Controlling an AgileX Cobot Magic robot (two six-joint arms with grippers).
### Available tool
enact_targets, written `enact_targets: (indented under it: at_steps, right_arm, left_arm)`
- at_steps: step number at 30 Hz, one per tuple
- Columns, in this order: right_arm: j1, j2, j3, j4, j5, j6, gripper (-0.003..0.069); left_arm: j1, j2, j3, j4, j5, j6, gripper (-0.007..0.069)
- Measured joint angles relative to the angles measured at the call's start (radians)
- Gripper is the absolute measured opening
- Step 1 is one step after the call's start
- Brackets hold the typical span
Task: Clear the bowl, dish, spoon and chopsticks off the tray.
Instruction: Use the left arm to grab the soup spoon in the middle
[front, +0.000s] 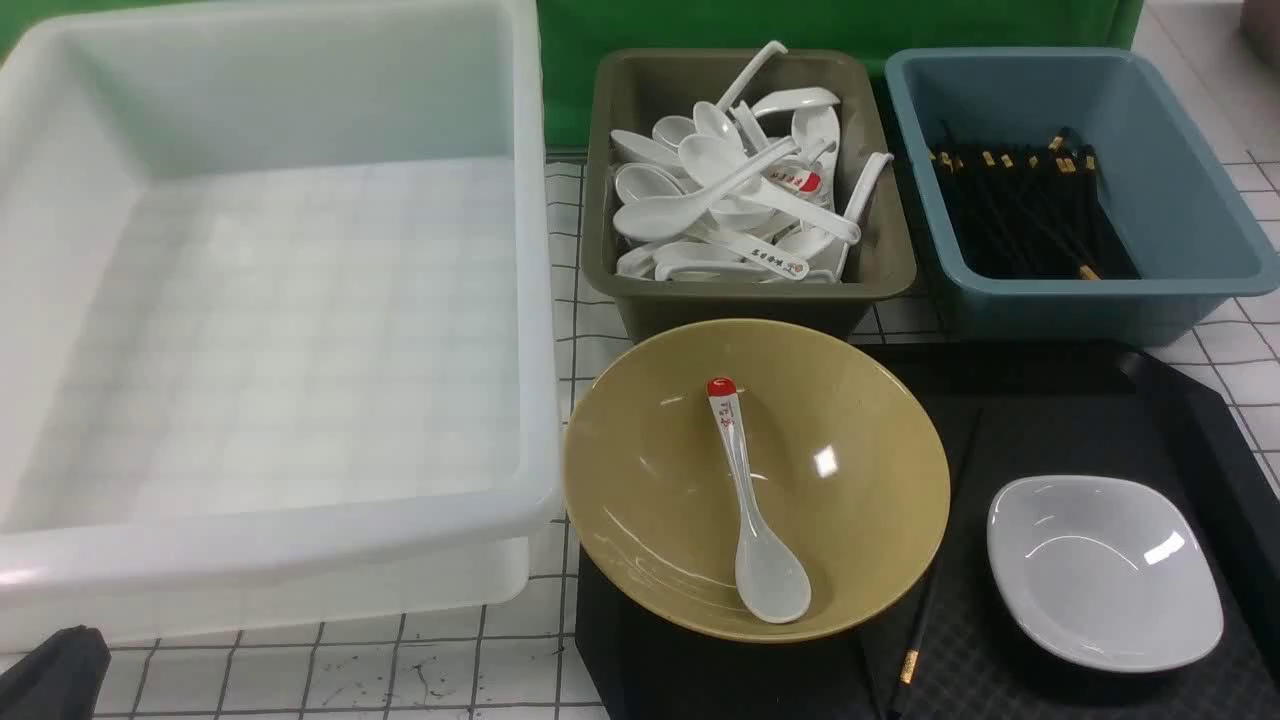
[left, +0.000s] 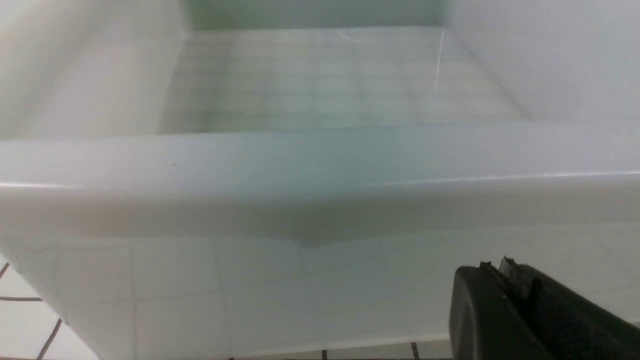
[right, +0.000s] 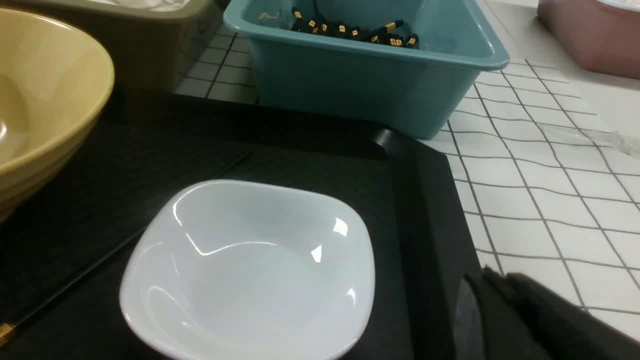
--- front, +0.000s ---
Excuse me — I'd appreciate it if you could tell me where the bundle of black chopsticks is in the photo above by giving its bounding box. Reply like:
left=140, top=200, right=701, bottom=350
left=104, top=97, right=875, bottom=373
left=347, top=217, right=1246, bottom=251
left=929, top=124, right=1140, bottom=281

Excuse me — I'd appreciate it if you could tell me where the black gold-tipped chopstick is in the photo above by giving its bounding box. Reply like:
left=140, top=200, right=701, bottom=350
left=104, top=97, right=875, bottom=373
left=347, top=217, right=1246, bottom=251
left=887, top=407, right=986, bottom=719

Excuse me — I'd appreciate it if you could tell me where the blue chopstick bin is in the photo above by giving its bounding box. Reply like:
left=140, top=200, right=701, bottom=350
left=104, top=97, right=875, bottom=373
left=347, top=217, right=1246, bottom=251
left=884, top=47, right=1277, bottom=346

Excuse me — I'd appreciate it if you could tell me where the white red-tipped soup spoon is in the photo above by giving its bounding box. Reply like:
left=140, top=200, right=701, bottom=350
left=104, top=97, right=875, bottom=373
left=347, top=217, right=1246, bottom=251
left=707, top=377, right=812, bottom=624

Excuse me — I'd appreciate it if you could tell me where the yellow noodle bowl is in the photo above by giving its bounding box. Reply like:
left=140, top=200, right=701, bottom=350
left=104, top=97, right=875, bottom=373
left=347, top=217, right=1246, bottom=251
left=563, top=319, right=951, bottom=644

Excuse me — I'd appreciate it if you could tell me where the pile of white soup spoons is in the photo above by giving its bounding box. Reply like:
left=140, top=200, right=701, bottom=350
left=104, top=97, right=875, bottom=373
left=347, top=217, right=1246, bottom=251
left=611, top=41, right=893, bottom=284

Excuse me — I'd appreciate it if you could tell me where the black textured serving tray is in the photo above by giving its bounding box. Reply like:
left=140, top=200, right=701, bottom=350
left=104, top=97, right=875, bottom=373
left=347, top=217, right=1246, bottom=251
left=576, top=343, right=1279, bottom=719

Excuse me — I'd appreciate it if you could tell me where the small white dish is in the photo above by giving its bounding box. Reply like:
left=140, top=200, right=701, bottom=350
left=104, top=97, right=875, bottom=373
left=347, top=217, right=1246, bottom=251
left=986, top=474, right=1225, bottom=674

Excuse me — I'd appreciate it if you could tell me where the large white plastic tub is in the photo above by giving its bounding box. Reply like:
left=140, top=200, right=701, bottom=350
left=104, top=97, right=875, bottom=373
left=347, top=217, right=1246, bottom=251
left=1, top=1, right=561, bottom=653

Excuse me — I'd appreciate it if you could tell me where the olive green spoon bin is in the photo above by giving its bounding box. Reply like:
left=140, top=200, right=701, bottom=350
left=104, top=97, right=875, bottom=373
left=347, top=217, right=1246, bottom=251
left=579, top=47, right=916, bottom=342

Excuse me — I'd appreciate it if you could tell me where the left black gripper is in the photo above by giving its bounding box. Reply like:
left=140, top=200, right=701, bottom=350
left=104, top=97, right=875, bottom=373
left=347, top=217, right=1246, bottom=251
left=1, top=625, right=111, bottom=719

